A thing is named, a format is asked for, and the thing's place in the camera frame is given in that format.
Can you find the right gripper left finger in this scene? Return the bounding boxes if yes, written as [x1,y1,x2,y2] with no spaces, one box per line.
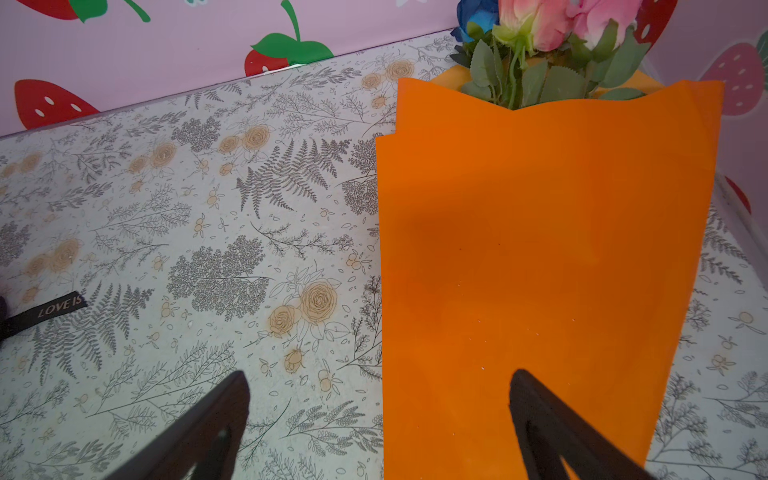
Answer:
[109,371,250,480]

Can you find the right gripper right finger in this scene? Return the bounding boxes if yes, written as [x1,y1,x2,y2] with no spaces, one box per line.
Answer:
[509,369,652,480]

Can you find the orange wrapping paper sheet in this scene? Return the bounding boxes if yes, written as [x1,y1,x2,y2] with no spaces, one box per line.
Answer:
[376,79,724,479]

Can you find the pink fake rose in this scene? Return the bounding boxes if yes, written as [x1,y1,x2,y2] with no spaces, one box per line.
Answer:
[534,1,648,103]
[461,0,577,110]

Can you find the blue fake rose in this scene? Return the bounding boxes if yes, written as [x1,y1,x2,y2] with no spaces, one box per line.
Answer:
[450,0,499,68]

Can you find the black ribbon strap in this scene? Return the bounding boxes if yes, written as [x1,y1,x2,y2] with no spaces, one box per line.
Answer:
[0,290,89,343]

